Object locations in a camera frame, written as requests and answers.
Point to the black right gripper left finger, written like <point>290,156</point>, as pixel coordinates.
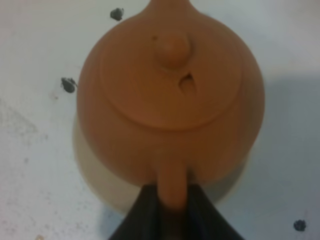
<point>142,221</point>

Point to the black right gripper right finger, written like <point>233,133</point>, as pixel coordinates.
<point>204,222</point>

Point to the brown clay teapot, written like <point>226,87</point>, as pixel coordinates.
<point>170,97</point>

